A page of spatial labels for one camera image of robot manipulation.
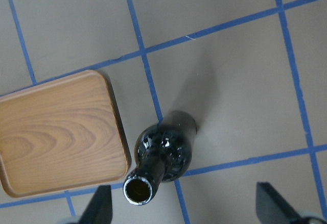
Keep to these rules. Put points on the wooden tray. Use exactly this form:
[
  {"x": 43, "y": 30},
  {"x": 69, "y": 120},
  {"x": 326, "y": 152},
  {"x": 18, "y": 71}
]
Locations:
[{"x": 63, "y": 134}]

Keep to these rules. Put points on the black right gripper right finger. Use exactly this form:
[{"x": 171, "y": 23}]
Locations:
[{"x": 271, "y": 207}]

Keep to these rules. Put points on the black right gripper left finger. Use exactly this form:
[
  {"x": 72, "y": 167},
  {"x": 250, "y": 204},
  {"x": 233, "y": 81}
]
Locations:
[{"x": 99, "y": 209}]

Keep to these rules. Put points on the dark glass wine bottle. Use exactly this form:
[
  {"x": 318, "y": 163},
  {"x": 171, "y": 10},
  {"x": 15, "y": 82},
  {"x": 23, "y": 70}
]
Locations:
[{"x": 163, "y": 153}]

